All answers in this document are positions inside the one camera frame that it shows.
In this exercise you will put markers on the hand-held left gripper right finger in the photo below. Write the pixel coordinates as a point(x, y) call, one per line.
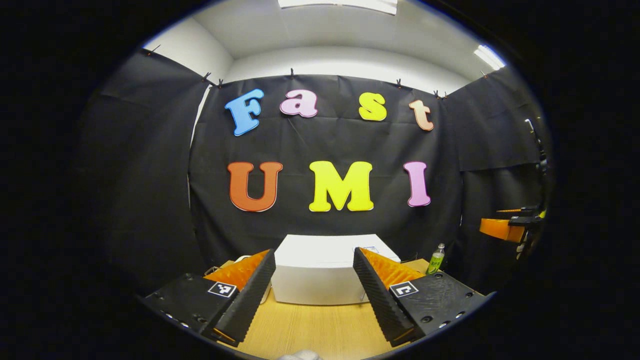
point(380, 300)

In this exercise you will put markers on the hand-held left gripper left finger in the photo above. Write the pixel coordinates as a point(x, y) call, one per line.
point(247, 300)

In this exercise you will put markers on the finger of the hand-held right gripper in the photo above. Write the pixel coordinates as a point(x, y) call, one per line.
point(500, 229)
point(525, 211)

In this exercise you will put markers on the white microwave oven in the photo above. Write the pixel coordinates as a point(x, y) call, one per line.
point(315, 270)

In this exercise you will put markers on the cream white toaster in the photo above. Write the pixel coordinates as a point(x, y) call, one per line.
point(267, 294)

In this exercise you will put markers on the green label drink bottle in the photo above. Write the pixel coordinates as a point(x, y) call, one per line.
point(435, 262)

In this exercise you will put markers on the ceiling light panel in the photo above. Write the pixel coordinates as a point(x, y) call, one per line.
point(340, 5)
point(489, 56)

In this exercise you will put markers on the black backdrop cloth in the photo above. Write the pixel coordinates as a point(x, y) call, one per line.
point(320, 140)

